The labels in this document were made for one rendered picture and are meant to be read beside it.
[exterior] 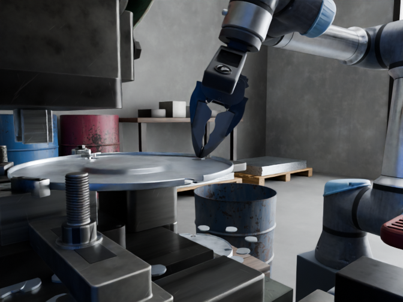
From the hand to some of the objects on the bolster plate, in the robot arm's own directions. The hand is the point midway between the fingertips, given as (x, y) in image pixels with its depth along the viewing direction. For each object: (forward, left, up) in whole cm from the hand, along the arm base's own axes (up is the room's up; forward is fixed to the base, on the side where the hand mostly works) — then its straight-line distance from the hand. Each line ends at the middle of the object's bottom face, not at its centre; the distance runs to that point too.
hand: (201, 150), depth 54 cm
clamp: (+23, +22, -9) cm, 33 cm away
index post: (+17, -14, -9) cm, 24 cm away
